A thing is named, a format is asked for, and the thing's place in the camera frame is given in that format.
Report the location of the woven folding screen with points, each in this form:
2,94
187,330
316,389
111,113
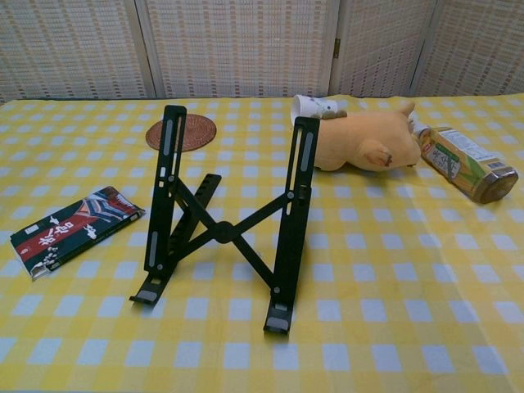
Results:
245,41

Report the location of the tea bottle with green label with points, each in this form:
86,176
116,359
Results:
462,163

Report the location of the round brown woven coaster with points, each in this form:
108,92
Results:
196,131

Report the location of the black red printed box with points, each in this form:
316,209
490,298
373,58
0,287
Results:
61,241

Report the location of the black folding laptop stand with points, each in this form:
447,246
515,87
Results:
224,231

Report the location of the yellow white checkered tablecloth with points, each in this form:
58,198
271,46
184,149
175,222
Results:
368,286

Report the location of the orange plush toy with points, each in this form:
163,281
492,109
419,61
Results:
368,135

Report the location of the white paper cup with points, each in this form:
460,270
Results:
305,108

